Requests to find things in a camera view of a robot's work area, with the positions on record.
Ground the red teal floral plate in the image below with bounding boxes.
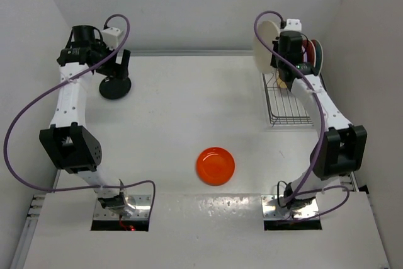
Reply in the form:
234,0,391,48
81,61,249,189
312,40,324,76
303,39,316,66

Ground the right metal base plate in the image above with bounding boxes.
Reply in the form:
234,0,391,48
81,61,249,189
261,195,319,221

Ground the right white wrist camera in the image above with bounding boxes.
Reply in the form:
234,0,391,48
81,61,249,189
279,18,302,33

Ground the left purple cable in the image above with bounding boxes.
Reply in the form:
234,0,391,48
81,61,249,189
3,13,157,216

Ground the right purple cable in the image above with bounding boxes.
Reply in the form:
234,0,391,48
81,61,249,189
253,10,351,224

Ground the metal base plate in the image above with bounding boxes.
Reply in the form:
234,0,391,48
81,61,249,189
261,195,319,221
93,195,152,221

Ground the black plate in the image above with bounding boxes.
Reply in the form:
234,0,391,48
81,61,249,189
99,77,132,100

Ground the tan plate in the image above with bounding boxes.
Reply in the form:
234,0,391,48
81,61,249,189
276,77,287,89

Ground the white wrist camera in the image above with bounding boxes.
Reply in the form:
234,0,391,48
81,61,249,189
279,18,302,33
101,27,124,50

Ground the cream plate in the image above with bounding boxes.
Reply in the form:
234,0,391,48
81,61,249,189
252,20,281,76

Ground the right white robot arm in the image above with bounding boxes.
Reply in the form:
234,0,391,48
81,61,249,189
273,30,367,209

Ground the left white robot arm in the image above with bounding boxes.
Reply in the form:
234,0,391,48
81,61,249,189
39,25,135,217

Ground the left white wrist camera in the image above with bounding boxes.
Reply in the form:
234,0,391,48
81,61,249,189
101,27,124,50

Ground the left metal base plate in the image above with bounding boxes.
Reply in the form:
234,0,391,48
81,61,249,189
93,195,152,221

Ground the purple cable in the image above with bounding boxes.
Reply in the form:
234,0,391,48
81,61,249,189
3,13,157,216
253,10,351,224

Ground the wire dish rack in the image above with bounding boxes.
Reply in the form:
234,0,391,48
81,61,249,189
261,72,313,128

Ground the orange plate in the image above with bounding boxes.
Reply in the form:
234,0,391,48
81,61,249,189
195,147,236,186

